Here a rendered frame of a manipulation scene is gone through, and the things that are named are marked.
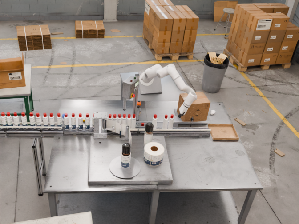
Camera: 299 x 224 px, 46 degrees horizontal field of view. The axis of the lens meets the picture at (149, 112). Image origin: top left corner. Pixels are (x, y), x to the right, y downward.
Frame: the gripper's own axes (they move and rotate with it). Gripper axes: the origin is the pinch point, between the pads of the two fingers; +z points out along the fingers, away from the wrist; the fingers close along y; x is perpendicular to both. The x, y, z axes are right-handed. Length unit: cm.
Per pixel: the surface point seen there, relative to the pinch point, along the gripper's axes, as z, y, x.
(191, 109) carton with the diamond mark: -3.4, -16.5, 16.3
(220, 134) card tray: 5, 3, 56
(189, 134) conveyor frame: 15.6, 5.5, 20.1
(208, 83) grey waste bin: 49, -219, 126
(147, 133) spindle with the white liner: 13.9, 30.2, -36.8
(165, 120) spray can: 9.5, 3.1, -13.3
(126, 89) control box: -10, -2, -68
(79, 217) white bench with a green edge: 60, 112, -88
